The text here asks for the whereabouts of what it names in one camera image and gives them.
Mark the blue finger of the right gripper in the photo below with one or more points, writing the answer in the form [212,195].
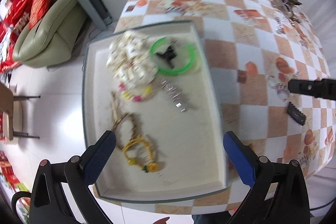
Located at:
[324,88]

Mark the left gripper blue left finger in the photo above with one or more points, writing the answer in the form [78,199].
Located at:
[85,172]

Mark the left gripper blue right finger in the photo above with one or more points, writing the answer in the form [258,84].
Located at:
[256,172]

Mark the black scalloped snap hairclip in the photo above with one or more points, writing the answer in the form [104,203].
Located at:
[296,115]

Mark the beige wooden hair clip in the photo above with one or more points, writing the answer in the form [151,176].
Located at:
[116,114]

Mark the silver rhinestone chain brooch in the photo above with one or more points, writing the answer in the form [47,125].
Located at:
[174,95]

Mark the cream polka dot scrunchie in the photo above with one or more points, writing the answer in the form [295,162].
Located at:
[130,61]

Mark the green translucent bangle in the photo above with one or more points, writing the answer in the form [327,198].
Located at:
[184,62]

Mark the black small claw clip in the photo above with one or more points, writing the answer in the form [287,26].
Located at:
[168,55]

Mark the checkered printed tablecloth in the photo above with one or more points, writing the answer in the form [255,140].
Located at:
[251,64]

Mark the wooden chair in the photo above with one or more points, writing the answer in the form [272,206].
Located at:
[12,116]

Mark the silver glitter hair bow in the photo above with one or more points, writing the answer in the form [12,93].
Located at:
[280,6]

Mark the white shallow tray box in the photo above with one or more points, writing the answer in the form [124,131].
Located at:
[188,145]

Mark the green leather sofa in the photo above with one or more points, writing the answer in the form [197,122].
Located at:
[51,41]

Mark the red embroidered cushion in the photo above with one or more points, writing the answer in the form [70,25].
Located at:
[38,10]

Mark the gold chain hair clip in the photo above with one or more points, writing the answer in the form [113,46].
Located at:
[293,20]

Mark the clear bead keychain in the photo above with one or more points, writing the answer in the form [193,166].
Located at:
[280,29]

